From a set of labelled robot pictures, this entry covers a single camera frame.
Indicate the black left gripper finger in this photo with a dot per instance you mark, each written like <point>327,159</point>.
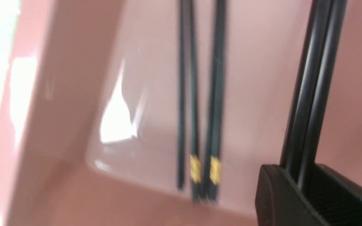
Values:
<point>331,199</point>

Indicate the black chopstick gold band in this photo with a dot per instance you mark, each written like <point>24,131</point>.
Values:
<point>212,164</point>
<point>195,166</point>

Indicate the plain black chopstick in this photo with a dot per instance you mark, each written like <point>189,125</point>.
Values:
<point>181,96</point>

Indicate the pink plastic bin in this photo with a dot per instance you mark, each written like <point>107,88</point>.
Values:
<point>89,110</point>

